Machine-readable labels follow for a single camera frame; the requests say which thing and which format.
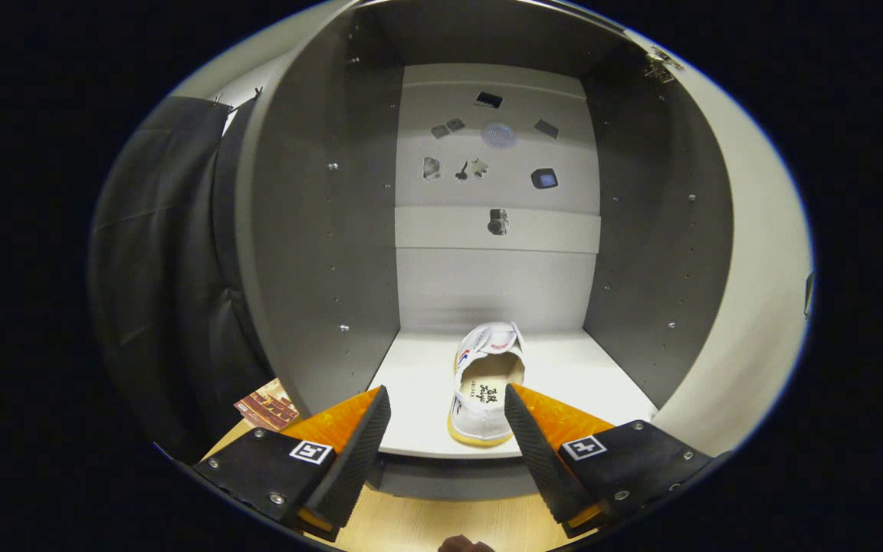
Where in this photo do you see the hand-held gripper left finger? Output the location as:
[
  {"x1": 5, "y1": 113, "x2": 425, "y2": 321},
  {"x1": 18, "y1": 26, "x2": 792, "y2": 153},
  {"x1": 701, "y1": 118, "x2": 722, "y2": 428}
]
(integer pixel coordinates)
[{"x1": 192, "y1": 385, "x2": 392, "y2": 537}]

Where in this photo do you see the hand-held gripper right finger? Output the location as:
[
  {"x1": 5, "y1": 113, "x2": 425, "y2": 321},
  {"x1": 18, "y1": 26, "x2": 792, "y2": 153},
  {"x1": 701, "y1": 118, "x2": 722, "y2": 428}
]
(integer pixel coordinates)
[{"x1": 504, "y1": 383, "x2": 714, "y2": 539}]

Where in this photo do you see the white canvas shoe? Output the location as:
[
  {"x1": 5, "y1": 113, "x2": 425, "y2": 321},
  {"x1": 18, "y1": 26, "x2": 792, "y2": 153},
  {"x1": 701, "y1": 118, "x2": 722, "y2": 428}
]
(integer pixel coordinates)
[{"x1": 448, "y1": 322, "x2": 527, "y2": 448}]

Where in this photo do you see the grey shoe cabinet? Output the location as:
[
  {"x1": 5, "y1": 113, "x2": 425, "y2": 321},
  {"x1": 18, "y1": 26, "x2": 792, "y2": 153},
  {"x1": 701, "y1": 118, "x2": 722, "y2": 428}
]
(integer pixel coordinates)
[{"x1": 235, "y1": 0, "x2": 734, "y2": 503}]

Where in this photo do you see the metal door hinge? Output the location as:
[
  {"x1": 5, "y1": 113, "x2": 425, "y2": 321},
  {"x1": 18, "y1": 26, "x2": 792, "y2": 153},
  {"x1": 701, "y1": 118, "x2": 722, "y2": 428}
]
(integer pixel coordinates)
[{"x1": 645, "y1": 46, "x2": 684, "y2": 84}]

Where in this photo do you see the brown book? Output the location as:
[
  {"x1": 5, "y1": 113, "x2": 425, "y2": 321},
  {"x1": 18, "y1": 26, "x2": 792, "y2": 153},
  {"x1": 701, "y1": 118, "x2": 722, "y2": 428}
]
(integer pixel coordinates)
[{"x1": 235, "y1": 378, "x2": 300, "y2": 432}]

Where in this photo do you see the black backdrop cloth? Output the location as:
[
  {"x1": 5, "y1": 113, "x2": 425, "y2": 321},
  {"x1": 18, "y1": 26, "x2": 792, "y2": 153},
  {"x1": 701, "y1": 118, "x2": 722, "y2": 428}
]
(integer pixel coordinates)
[{"x1": 89, "y1": 96, "x2": 274, "y2": 461}]

